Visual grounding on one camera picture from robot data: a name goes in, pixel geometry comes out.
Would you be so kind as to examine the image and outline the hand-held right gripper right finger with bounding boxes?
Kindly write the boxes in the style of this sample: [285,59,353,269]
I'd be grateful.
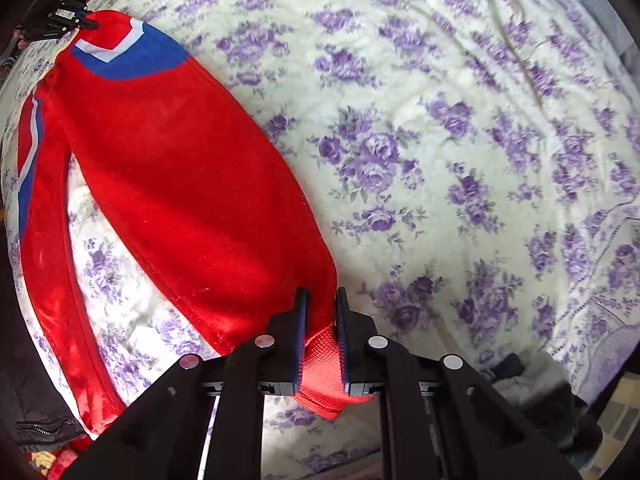
[335,288,582,480]

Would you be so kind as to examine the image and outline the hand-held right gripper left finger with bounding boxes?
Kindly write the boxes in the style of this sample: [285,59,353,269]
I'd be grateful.
[62,288,308,480]

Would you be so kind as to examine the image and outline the red pants with blue stripes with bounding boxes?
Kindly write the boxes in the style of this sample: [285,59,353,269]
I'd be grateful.
[10,9,377,441]

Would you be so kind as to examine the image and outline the dark cloth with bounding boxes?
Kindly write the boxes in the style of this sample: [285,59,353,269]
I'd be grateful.
[481,352,603,457]

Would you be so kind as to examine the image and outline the purple floral bed sheet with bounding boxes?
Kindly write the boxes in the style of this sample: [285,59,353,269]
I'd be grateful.
[0,0,640,480]

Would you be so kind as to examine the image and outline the black zippered jacket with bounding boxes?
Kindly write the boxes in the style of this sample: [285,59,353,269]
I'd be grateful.
[0,255,90,455]

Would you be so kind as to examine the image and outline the red yellow cloth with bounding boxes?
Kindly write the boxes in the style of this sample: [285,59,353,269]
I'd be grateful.
[26,435,97,480]

